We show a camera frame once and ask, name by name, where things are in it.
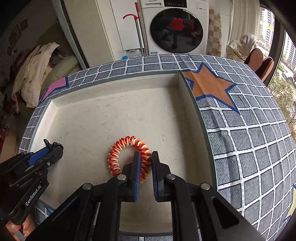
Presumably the orange white spiral hair tie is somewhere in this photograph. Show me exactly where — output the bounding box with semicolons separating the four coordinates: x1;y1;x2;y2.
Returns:
107;135;153;183

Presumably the left hand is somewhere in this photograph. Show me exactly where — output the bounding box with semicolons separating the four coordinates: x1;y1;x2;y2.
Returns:
6;214;36;241

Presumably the teal shallow tray box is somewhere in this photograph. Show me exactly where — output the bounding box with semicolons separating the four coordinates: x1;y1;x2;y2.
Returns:
28;70;218;237

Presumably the cream jacket on sofa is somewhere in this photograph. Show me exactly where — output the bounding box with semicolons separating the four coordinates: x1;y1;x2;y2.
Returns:
11;42;60;111

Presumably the light green sofa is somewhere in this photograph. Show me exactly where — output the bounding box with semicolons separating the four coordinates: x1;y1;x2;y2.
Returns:
40;56;82;96

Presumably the white tall cabinet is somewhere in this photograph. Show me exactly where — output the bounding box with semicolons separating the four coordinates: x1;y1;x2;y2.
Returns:
63;1;140;67

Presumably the white detergent bottle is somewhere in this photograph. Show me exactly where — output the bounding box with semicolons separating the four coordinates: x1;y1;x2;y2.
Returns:
121;49;142;60

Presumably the checkered hanging towel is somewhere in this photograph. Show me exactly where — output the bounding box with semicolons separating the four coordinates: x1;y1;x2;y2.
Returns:
207;9;222;57

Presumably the beige bag on chair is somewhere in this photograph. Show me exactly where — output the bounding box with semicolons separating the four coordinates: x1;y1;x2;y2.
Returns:
226;34;258;63

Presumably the brown chair near window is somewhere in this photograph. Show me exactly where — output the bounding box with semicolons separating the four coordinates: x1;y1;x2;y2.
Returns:
244;48;263;72

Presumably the white front-load washing machine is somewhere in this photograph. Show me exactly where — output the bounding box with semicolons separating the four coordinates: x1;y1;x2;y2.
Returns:
138;0;209;55

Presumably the red handled mop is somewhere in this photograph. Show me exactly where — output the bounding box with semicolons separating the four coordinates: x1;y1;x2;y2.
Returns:
122;1;149;56

